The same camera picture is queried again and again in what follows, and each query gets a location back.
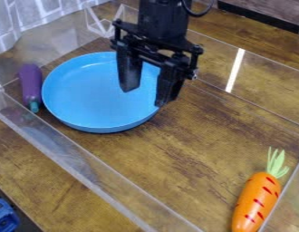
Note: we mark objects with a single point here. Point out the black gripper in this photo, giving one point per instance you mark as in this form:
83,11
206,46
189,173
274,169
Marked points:
155,40

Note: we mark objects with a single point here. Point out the orange toy carrot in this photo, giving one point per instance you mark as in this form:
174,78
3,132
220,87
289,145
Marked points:
258,195

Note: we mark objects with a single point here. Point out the blue round plate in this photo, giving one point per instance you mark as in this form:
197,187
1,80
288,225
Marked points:
83,97

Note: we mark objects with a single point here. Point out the purple toy eggplant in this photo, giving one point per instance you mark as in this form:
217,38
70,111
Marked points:
30,81

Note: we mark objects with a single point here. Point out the dark wooden furniture edge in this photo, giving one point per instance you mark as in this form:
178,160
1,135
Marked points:
278,13

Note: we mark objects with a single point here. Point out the white patterned curtain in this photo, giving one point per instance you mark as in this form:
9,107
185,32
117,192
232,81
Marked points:
21,15

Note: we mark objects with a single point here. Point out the blue object at corner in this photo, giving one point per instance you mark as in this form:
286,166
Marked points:
9,220

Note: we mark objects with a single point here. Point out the clear acrylic enclosure wall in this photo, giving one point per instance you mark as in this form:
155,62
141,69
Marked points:
168,176

